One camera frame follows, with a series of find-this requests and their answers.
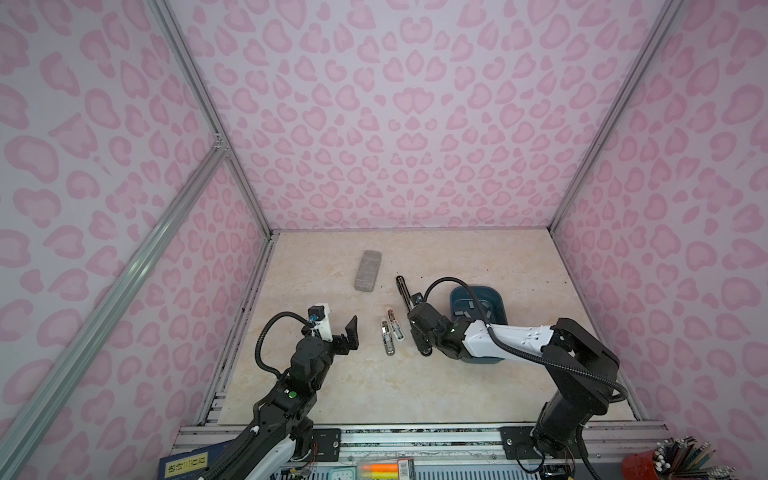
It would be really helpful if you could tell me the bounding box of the black stapler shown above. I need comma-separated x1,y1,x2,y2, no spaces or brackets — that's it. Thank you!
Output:
395,274,433,358

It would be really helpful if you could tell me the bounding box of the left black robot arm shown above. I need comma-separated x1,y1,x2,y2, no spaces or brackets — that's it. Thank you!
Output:
200,306,359,479

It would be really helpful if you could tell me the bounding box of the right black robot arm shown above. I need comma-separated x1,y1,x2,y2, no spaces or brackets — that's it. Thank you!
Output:
408,302,628,457

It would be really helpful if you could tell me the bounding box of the grey stone block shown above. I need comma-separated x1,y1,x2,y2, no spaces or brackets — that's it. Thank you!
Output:
353,250,382,293

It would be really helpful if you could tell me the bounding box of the teal plastic tray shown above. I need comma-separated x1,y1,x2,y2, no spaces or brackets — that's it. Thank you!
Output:
449,284,510,365

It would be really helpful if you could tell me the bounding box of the orange highlighter box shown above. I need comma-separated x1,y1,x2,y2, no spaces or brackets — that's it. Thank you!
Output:
357,458,418,480

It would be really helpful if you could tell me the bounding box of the red container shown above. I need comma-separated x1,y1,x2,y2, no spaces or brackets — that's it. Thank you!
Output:
621,450,659,480

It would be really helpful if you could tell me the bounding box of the pencil holder with pencils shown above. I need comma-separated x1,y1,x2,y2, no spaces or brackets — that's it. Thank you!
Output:
651,436,736,480

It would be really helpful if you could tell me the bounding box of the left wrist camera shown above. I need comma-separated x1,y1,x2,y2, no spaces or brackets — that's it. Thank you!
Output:
308,303,333,342

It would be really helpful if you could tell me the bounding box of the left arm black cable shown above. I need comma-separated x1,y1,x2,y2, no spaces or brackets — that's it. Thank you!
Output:
254,310,313,380

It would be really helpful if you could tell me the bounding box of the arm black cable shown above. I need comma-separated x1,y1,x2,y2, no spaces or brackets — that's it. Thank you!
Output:
422,276,630,404
254,310,313,380

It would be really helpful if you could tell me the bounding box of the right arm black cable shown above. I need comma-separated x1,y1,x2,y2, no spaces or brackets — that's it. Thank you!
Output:
422,276,630,404

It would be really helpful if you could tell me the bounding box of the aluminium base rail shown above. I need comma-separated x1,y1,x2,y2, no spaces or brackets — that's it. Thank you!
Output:
172,421,670,479

